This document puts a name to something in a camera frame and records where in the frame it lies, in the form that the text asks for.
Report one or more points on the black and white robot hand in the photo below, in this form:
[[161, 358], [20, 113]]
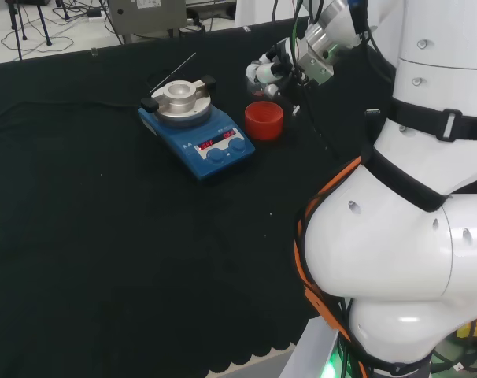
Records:
[[278, 65]]

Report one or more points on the clear round-bottom flask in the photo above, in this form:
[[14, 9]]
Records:
[[256, 84]]

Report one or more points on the blue base heater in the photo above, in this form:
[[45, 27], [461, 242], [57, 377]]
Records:
[[195, 126]]

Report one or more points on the thin metal probe rod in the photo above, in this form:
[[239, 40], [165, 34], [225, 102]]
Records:
[[174, 73]]

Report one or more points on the grey metal equipment box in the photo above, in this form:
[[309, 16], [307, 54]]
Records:
[[146, 15]]

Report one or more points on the clear plastic cloth clip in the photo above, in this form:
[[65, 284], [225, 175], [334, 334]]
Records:
[[93, 52]]

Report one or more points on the black bench cloth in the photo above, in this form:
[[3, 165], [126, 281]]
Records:
[[144, 204]]

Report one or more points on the black tripod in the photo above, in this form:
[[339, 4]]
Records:
[[30, 21]]

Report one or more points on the yellow stop button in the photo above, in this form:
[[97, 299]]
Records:
[[474, 327]]

